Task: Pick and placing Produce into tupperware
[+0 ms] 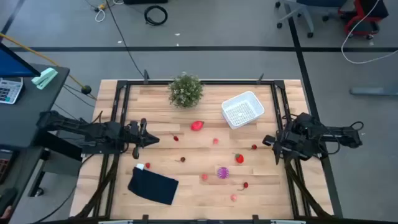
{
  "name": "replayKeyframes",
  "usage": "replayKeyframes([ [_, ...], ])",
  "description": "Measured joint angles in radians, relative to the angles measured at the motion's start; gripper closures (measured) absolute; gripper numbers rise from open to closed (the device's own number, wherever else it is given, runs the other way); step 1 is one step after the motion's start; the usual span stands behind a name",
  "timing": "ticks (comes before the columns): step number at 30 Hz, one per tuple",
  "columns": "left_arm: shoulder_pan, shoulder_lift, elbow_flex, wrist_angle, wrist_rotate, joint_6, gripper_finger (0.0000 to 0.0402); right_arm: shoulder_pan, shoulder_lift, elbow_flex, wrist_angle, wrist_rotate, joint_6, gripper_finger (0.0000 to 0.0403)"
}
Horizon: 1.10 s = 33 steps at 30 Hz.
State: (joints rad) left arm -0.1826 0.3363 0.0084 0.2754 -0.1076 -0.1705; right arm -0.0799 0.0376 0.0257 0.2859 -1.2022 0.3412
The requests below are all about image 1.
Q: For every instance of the dark red toy cherry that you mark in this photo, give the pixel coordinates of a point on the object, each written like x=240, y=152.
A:
x=182, y=159

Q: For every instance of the mint green stapler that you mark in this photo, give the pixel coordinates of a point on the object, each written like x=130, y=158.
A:
x=45, y=77

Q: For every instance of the blue screen monitor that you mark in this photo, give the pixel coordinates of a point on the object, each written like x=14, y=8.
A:
x=12, y=65

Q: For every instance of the navy folded cloth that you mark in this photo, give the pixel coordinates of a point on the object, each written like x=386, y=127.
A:
x=152, y=186

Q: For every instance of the purple spiky ball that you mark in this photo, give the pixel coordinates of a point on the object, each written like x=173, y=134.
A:
x=223, y=172

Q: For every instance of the red cart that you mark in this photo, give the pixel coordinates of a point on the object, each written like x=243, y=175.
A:
x=362, y=18

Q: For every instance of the person's hand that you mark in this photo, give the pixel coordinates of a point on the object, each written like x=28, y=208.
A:
x=5, y=213

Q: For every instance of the pink toy raspberry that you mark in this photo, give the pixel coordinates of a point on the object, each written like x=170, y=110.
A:
x=215, y=141
x=204, y=177

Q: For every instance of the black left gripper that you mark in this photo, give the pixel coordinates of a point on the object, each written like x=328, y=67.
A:
x=133, y=137

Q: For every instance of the grey office chair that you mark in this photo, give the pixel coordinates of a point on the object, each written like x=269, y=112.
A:
x=298, y=9

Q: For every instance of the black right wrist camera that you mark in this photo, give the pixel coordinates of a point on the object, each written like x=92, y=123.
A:
x=269, y=140

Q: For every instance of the red toy strawberry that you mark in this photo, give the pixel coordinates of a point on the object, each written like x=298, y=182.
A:
x=239, y=158

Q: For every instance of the green potted plant black pot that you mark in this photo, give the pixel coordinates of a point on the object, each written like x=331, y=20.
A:
x=185, y=90

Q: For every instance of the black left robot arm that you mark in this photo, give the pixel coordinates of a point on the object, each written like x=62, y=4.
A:
x=71, y=124

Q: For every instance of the black metal table frame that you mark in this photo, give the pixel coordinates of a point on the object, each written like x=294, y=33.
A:
x=233, y=82

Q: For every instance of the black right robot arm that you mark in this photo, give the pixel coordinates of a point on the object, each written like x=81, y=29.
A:
x=339, y=132

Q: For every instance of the small red toy berry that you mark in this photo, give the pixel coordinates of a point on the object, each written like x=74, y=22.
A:
x=147, y=165

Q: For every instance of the dark grey desk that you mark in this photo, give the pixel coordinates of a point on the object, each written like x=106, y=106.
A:
x=31, y=102

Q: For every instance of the grey desk calculator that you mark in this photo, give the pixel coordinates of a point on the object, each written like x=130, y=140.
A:
x=9, y=90

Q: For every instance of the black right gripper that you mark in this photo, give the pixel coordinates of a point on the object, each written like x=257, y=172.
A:
x=287, y=140

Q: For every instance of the white perforated plastic basket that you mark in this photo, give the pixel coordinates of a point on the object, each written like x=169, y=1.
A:
x=242, y=109

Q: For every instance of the pale pink toy fruit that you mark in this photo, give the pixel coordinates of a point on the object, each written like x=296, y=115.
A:
x=233, y=198

